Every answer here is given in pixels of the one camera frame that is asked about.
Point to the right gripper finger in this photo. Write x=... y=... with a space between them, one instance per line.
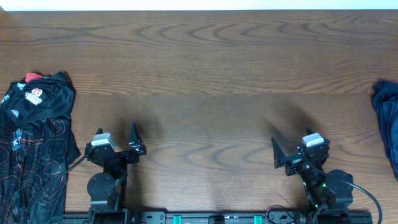
x=279 y=156
x=310 y=131

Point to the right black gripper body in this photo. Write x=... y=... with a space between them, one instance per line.
x=294 y=163

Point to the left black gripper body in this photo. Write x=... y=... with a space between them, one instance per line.
x=124 y=160

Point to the black orange-patterned jersey shirt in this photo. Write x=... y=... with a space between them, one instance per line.
x=37 y=147

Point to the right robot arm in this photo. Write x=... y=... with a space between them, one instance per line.
x=329 y=194

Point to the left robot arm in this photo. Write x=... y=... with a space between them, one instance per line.
x=107 y=189

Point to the dark navy blue garment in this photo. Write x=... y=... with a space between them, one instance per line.
x=384 y=102

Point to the red printed t-shirt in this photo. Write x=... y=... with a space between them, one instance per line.
x=32 y=76

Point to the black mounting rail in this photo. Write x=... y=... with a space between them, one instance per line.
x=275 y=216

